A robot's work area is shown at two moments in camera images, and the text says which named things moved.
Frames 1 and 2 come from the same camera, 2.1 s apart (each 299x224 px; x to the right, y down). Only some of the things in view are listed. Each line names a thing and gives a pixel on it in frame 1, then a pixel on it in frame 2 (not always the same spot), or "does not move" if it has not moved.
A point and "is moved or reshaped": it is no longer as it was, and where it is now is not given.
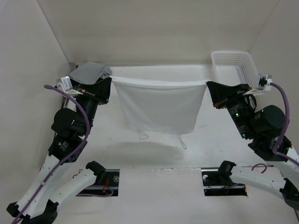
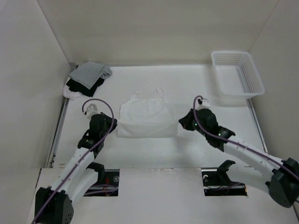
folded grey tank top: (90, 73) does not move
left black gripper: (100, 91) to (110, 121)
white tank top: (163, 106) is moved or reshaped
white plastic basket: (235, 68) does not move
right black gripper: (220, 93) to (185, 122)
